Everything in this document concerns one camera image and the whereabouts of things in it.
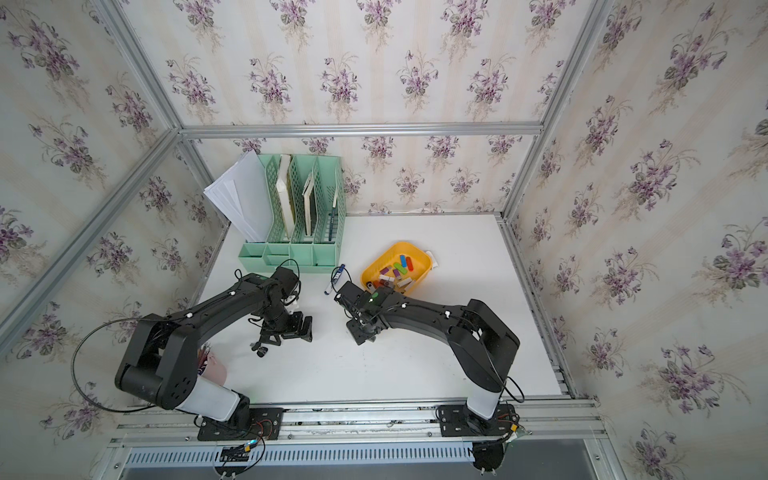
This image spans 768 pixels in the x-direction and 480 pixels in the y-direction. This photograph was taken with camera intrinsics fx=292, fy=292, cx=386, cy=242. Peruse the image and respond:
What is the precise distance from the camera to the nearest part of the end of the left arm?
74 cm

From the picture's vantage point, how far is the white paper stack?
926mm

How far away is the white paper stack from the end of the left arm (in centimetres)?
37
